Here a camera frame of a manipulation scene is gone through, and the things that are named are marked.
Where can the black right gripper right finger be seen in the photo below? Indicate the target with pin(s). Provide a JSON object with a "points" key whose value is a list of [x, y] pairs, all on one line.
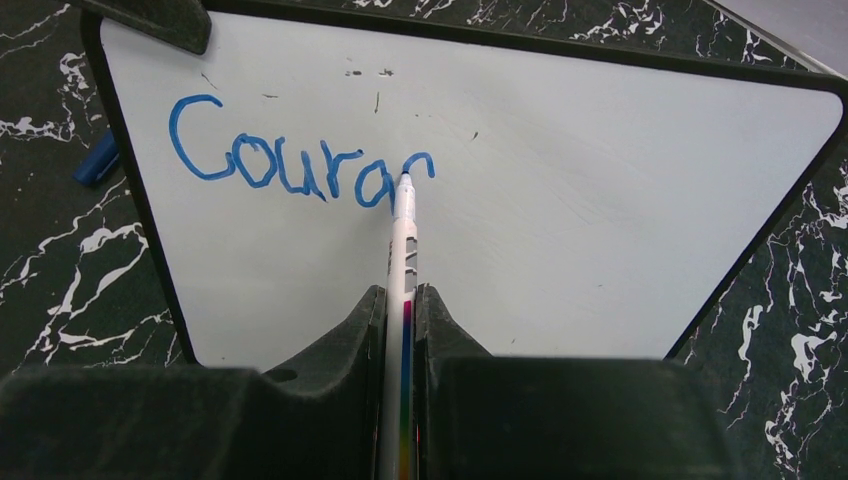
{"points": [[483, 416]]}

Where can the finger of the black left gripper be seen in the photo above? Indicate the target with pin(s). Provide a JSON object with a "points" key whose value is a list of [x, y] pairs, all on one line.
{"points": [[184, 24]]}

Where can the blue marker cap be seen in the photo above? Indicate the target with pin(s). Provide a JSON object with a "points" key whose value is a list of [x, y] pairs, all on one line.
{"points": [[98, 162]]}

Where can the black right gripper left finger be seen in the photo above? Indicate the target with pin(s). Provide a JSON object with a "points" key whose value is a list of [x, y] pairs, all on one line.
{"points": [[314, 416]]}

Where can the small black-framed whiteboard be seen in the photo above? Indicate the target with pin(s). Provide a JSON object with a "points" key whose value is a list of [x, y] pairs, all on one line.
{"points": [[572, 199]]}

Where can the blue and white marker pen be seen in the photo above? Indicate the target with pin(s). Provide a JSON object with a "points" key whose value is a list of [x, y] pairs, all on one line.
{"points": [[397, 431]]}

